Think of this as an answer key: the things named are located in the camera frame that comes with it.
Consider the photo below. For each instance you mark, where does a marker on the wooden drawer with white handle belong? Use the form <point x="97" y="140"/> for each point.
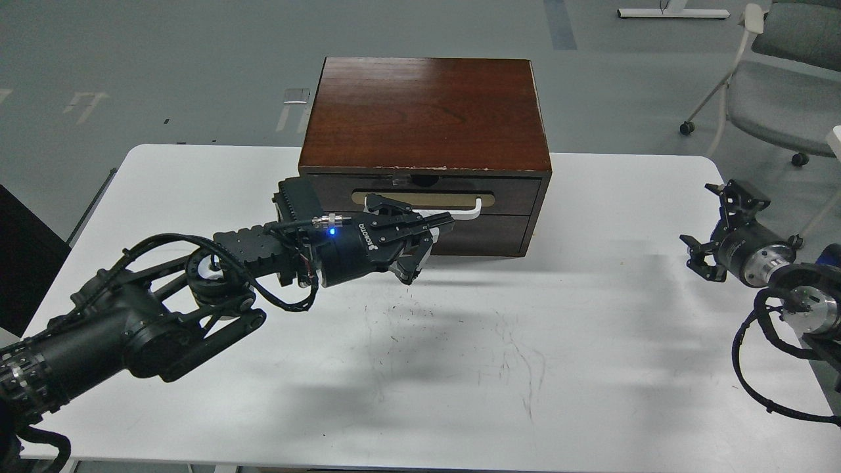
<point x="499" y="196"/>

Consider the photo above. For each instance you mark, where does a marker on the dark wooden cabinet box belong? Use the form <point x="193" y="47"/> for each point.
<point x="477" y="117"/>

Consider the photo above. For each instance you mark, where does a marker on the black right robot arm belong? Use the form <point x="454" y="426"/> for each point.
<point x="809" y="293"/>

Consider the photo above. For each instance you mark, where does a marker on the grey office chair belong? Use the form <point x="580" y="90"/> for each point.
<point x="778" y="89"/>

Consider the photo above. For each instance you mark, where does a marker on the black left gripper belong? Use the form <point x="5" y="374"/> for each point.
<point x="390" y="236"/>

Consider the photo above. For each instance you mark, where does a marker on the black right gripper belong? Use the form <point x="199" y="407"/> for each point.
<point x="740" y="245"/>

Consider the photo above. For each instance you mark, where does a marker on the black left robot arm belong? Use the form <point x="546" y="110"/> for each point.
<point x="173" y="301"/>

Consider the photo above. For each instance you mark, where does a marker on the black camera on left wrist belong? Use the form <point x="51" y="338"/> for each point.
<point x="296" y="200"/>

